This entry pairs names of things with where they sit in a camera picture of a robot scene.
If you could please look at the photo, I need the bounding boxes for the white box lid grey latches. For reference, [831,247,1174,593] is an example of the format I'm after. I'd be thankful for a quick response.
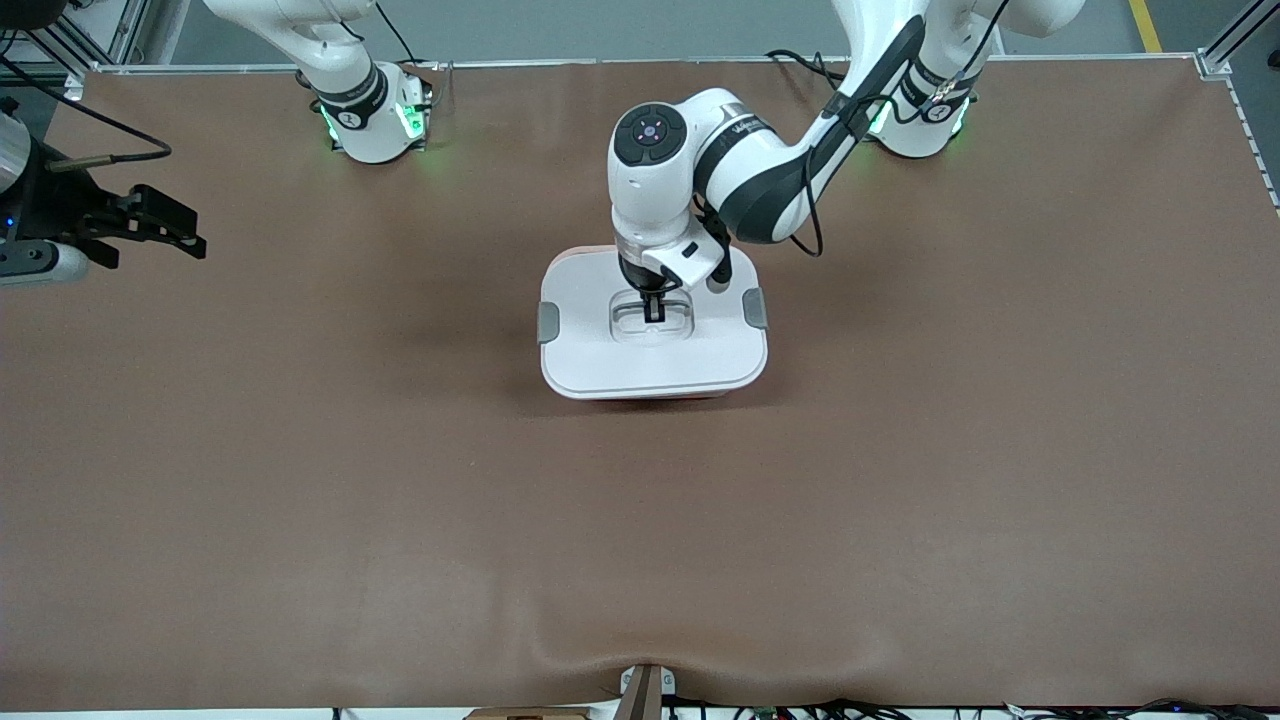
[538,245,769,399]

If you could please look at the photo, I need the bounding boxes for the metal table clamp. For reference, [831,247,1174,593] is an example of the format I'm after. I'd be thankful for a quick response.
[618,663,677,720]

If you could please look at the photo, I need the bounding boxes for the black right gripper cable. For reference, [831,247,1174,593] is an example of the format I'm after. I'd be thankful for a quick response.
[0,50,173,169]

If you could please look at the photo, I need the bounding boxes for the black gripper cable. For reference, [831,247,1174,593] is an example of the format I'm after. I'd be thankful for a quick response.
[0,50,173,169]
[795,0,1006,259]

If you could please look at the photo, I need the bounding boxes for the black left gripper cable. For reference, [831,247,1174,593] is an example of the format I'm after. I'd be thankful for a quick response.
[795,0,1006,259]

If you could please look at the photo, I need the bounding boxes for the aluminium frame profile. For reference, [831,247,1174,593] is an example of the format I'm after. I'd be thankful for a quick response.
[0,0,153,101]
[1195,0,1280,211]

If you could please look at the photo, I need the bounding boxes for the metal table edge rail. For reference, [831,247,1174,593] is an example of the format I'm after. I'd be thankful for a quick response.
[62,52,1251,101]

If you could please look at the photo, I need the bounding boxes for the black left arm base cable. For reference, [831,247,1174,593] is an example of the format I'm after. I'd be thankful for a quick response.
[765,48,851,96]

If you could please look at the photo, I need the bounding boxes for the black arm base cable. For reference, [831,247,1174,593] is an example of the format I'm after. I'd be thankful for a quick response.
[372,0,429,71]
[765,48,851,96]

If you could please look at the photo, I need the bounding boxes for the black right arm base cable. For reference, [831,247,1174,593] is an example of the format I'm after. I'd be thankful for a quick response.
[372,0,429,71]

